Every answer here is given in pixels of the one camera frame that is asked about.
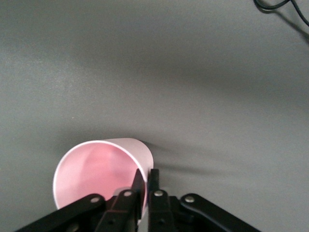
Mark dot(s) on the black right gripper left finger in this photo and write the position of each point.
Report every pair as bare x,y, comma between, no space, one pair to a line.
120,207

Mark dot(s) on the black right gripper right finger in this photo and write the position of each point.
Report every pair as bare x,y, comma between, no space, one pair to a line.
164,212

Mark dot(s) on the pink cup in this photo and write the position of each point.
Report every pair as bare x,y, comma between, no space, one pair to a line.
96,169

